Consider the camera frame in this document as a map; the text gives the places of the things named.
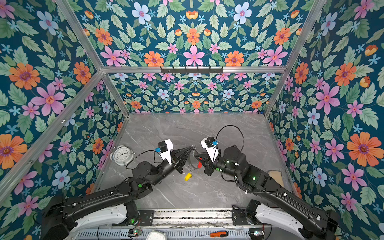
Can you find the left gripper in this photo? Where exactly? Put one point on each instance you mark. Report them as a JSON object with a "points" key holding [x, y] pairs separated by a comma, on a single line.
{"points": [[175, 162]]}

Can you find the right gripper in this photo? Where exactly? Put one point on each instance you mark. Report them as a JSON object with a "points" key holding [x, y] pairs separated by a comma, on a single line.
{"points": [[208, 165]]}

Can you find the yellow capped key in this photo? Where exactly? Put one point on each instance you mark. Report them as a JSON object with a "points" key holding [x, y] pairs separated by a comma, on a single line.
{"points": [[188, 176]]}

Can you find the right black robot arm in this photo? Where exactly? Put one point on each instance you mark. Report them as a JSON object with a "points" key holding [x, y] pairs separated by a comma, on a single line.
{"points": [[290, 213]]}

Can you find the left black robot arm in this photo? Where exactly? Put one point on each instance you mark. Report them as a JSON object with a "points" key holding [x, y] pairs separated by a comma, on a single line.
{"points": [[62, 215]]}

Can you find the white round alarm clock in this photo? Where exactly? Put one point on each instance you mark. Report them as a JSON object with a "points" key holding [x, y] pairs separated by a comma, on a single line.
{"points": [[122, 156]]}

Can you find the wooden block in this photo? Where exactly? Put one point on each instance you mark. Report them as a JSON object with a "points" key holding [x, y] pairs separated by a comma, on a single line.
{"points": [[277, 176]]}

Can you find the white square clock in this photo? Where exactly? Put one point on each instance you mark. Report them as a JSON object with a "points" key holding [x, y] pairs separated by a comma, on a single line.
{"points": [[155, 235]]}

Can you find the small circuit board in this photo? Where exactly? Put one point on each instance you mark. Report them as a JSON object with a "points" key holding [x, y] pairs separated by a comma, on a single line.
{"points": [[135, 232]]}

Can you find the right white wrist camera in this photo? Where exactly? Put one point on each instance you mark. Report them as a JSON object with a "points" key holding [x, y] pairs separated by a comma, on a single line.
{"points": [[210, 144]]}

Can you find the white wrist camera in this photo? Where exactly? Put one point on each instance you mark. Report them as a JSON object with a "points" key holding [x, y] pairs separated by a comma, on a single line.
{"points": [[164, 150], [210, 144]]}

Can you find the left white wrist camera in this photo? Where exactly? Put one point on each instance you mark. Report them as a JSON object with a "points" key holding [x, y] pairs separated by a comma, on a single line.
{"points": [[164, 150]]}

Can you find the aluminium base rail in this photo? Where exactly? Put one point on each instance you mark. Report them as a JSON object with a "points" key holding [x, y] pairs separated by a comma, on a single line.
{"points": [[116, 216]]}

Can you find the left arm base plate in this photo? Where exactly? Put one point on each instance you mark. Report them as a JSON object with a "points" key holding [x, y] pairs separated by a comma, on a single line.
{"points": [[144, 218]]}

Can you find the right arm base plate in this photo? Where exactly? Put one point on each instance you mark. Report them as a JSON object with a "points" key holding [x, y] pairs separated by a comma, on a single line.
{"points": [[239, 218]]}

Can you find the orange handled screwdriver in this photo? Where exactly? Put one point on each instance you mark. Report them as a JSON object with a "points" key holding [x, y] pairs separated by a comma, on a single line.
{"points": [[219, 234]]}

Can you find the black hook rail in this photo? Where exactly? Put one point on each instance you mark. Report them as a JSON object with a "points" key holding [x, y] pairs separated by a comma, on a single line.
{"points": [[190, 70]]}

